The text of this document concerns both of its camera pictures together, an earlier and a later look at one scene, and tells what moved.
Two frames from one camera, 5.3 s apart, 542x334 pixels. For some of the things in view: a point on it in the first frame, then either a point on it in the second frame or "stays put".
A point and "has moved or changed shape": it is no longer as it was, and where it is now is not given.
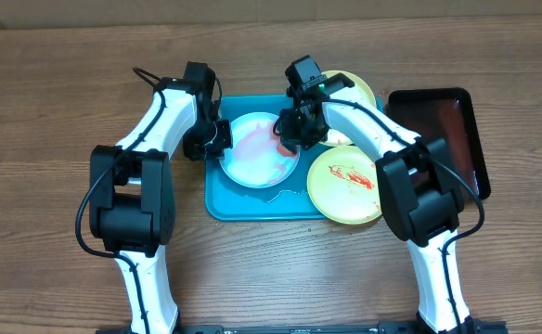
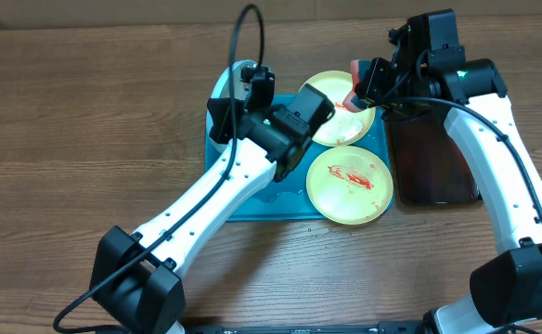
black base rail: x=478 y=327 stays put
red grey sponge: x=285 y=151 has moved or changed shape
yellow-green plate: x=344 y=187 stays put
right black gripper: x=296 y=135 to x=370 y=83
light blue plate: x=252 y=160 has moved or changed shape
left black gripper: x=192 y=151 to x=222 y=121
